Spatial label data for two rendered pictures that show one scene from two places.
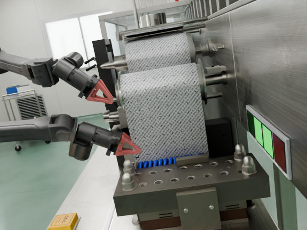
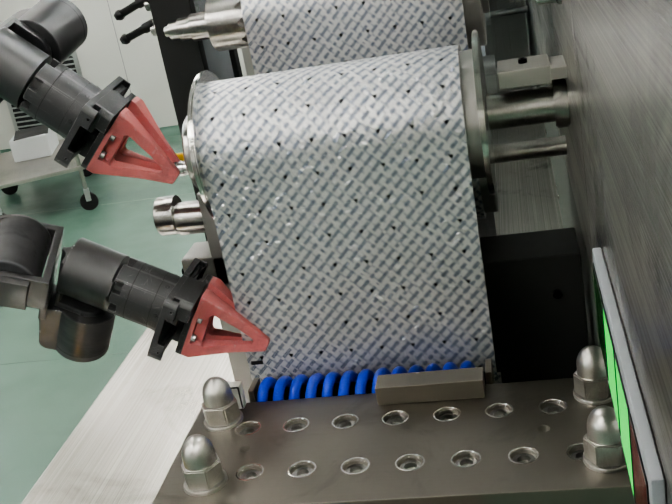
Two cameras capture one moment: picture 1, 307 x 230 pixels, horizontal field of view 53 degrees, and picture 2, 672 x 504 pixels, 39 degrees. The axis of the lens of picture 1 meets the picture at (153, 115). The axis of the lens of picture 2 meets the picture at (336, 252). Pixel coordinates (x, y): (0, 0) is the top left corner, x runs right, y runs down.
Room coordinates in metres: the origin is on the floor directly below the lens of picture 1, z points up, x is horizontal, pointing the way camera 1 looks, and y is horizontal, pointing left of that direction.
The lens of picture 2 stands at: (0.11, -0.13, 1.47)
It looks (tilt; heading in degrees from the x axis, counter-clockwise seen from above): 21 degrees down; 8
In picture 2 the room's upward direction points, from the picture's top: 11 degrees counter-clockwise
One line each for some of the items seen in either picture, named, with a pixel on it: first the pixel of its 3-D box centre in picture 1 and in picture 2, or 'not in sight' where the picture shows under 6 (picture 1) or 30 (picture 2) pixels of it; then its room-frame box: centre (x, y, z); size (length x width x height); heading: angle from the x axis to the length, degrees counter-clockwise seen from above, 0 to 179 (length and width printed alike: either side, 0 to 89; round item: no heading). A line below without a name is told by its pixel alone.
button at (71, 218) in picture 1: (63, 222); not in sight; (0.84, 0.33, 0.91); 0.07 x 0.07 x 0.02; 85
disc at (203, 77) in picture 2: (124, 94); (217, 148); (0.98, 0.08, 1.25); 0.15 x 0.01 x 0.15; 175
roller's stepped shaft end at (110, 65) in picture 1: (108, 65); (189, 28); (1.24, 0.14, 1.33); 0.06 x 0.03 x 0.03; 85
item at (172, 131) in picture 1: (167, 135); (357, 296); (0.91, -0.03, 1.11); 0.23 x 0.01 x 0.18; 85
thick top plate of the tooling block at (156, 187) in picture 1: (188, 182); (408, 469); (0.79, -0.06, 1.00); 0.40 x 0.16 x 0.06; 85
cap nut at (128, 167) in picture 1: (128, 166); (218, 399); (0.85, 0.10, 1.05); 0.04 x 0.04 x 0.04
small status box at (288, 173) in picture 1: (264, 135); (623, 394); (0.57, -0.21, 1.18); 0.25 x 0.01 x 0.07; 175
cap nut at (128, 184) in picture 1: (127, 180); (199, 459); (0.76, 0.10, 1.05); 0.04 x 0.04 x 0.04
